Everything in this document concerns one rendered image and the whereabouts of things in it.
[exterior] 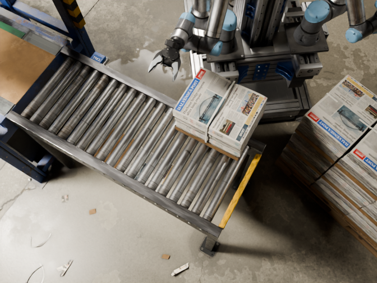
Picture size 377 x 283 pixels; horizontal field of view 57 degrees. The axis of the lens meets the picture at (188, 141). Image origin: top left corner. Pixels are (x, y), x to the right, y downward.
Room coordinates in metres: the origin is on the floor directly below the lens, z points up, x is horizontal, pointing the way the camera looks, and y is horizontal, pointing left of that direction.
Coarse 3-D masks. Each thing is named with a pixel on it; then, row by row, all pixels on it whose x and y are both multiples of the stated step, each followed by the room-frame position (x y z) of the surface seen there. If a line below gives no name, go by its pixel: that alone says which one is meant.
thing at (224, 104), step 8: (224, 88) 0.87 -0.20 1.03; (232, 88) 0.87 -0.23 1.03; (216, 104) 0.79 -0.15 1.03; (224, 104) 0.78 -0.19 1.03; (208, 112) 0.75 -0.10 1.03; (216, 112) 0.74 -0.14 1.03; (208, 120) 0.70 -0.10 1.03; (216, 120) 0.70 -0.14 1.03; (208, 128) 0.67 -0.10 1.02; (208, 136) 0.66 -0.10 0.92
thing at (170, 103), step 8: (64, 48) 1.36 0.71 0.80; (64, 56) 1.33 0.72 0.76; (72, 56) 1.30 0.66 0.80; (80, 56) 1.30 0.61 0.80; (88, 64) 1.24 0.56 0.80; (96, 64) 1.23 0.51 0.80; (104, 72) 1.17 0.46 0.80; (112, 72) 1.16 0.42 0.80; (120, 80) 1.11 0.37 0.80; (128, 80) 1.10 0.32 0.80; (128, 88) 1.07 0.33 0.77; (136, 88) 1.05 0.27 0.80; (144, 88) 1.04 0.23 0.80; (136, 96) 1.05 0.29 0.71; (152, 96) 0.99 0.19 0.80; (160, 96) 0.98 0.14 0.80; (168, 104) 0.93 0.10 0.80; (248, 144) 0.66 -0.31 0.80; (256, 144) 0.65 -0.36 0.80; (264, 144) 0.65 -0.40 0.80; (256, 152) 0.62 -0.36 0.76
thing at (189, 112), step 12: (204, 72) 0.97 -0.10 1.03; (192, 84) 0.90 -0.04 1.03; (204, 84) 0.90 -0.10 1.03; (216, 84) 0.90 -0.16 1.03; (192, 96) 0.84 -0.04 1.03; (204, 96) 0.83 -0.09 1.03; (216, 96) 0.83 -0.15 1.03; (180, 108) 0.78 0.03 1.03; (192, 108) 0.77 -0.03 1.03; (204, 108) 0.77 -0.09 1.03; (180, 120) 0.75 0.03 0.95; (192, 120) 0.71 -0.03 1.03; (192, 132) 0.72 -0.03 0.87
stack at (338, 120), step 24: (336, 96) 0.89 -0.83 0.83; (360, 96) 0.88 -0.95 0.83; (312, 120) 0.76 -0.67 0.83; (336, 120) 0.75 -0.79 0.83; (360, 120) 0.74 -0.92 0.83; (288, 144) 0.78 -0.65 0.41; (336, 144) 0.62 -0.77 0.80; (360, 144) 0.60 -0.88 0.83; (288, 168) 0.71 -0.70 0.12; (336, 168) 0.55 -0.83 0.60; (360, 168) 0.49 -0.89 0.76; (312, 192) 0.53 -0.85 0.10; (336, 192) 0.46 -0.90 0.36; (360, 192) 0.41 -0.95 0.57; (336, 216) 0.36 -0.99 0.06; (360, 216) 0.31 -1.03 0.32; (360, 240) 0.19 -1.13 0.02
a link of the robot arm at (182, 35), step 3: (174, 30) 1.07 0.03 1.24; (177, 30) 1.06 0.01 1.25; (180, 30) 1.05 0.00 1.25; (171, 33) 1.06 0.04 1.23; (174, 33) 1.04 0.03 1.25; (177, 33) 1.04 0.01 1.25; (180, 33) 1.04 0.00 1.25; (183, 33) 1.04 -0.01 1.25; (186, 33) 1.05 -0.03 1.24; (171, 36) 1.04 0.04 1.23; (177, 36) 1.02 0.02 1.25; (180, 36) 1.02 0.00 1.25; (183, 36) 1.03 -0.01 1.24; (186, 36) 1.03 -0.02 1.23; (183, 39) 1.02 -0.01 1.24; (186, 39) 1.03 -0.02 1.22
